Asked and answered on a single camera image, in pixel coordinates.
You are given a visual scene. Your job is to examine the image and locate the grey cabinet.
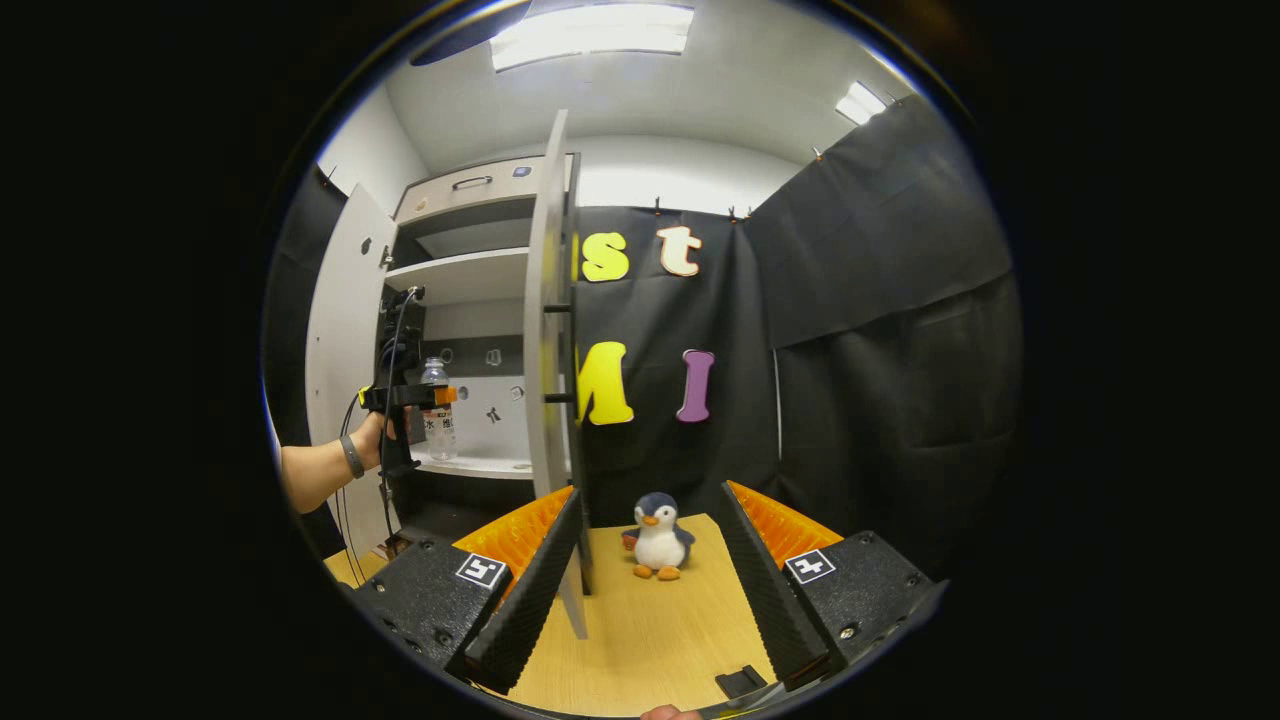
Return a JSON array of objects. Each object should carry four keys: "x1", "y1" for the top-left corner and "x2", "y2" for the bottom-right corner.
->
[{"x1": 380, "y1": 153, "x2": 581, "y2": 546}]

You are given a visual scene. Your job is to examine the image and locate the ceiling light panel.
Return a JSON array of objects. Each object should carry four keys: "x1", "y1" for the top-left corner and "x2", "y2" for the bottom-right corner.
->
[
  {"x1": 835, "y1": 80, "x2": 889, "y2": 127},
  {"x1": 488, "y1": 2, "x2": 696, "y2": 73}
]

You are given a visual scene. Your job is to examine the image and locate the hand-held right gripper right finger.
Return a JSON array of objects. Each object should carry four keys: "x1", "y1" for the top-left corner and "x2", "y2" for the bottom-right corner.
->
[{"x1": 716, "y1": 481, "x2": 949, "y2": 698}]

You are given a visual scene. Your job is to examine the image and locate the black backdrop cloth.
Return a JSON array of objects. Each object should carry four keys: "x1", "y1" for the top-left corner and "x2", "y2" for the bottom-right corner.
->
[{"x1": 265, "y1": 95, "x2": 1023, "y2": 581}]

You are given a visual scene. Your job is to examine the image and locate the grey cabinet drawer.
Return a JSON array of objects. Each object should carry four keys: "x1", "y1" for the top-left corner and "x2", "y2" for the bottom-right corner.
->
[{"x1": 395, "y1": 155, "x2": 576, "y2": 223}]

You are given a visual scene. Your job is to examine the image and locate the penguin plush toy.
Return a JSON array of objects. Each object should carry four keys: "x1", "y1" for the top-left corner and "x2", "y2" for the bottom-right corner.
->
[{"x1": 621, "y1": 491, "x2": 696, "y2": 582}]

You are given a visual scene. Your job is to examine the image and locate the clear plastic water bottle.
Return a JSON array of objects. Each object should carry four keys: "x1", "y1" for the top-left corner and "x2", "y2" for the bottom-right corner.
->
[{"x1": 420, "y1": 357, "x2": 458, "y2": 462}]

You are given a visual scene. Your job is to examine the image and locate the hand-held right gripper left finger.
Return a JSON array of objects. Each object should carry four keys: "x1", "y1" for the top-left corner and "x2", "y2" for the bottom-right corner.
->
[{"x1": 352, "y1": 485, "x2": 584, "y2": 693}]

